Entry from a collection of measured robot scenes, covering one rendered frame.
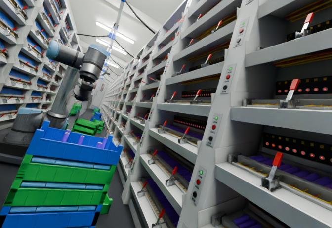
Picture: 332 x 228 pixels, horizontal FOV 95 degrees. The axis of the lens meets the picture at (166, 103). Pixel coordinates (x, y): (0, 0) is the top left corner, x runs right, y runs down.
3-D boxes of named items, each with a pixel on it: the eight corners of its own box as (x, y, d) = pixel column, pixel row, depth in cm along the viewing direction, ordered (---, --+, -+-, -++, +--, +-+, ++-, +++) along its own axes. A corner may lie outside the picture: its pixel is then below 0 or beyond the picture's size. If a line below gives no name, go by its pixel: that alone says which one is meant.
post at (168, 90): (123, 204, 107) (196, -15, 129) (121, 196, 115) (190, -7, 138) (148, 205, 115) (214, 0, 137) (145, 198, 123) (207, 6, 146)
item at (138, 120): (145, 132, 122) (145, 114, 122) (130, 122, 177) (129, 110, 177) (167, 129, 131) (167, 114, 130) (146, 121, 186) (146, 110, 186)
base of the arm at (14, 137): (-5, 140, 111) (1, 126, 113) (15, 137, 130) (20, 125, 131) (24, 145, 114) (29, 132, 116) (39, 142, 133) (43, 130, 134)
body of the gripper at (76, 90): (86, 104, 75) (94, 82, 79) (89, 101, 68) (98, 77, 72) (68, 99, 71) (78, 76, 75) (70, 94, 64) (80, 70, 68)
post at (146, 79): (113, 165, 171) (163, 23, 193) (112, 162, 179) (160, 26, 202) (130, 168, 178) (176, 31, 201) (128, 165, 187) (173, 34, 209)
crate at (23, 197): (2, 206, 46) (14, 179, 47) (21, 175, 63) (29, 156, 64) (103, 205, 61) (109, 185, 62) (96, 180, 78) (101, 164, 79)
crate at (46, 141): (25, 154, 48) (35, 129, 49) (37, 137, 65) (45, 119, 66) (116, 165, 63) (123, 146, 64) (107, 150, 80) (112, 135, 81)
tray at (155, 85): (160, 86, 127) (160, 74, 127) (141, 90, 182) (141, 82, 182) (181, 86, 136) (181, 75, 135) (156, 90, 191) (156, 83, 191)
